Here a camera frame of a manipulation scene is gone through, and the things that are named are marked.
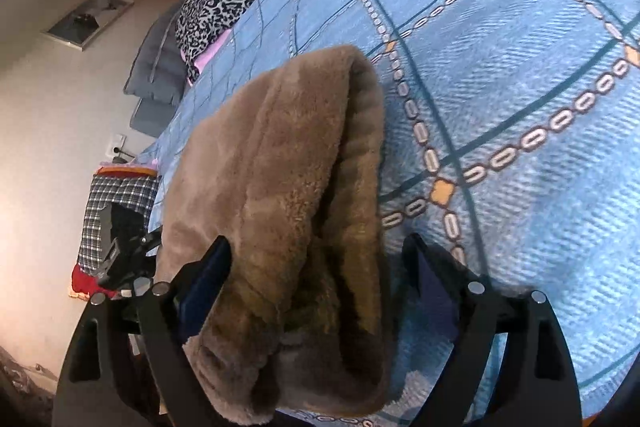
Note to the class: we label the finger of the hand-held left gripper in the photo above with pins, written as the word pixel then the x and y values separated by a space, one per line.
pixel 152 241

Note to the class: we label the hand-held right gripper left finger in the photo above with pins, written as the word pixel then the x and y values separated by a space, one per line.
pixel 207 287

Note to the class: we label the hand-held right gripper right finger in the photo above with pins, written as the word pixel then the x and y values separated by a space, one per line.
pixel 431 279

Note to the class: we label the brown fleece pants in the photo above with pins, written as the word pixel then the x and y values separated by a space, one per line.
pixel 280 157

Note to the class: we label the red cloth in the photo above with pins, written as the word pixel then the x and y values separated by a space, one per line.
pixel 85 282

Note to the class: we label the plaid cushion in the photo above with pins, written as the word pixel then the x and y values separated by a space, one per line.
pixel 122 194

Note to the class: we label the blue plaid blanket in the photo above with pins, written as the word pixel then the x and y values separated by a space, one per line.
pixel 525 82

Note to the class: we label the leopard print cloth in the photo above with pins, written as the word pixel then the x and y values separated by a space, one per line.
pixel 215 12

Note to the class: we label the white wall socket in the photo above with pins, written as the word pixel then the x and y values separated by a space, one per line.
pixel 115 147

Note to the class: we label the framed wall picture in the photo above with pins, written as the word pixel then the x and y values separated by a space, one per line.
pixel 87 21

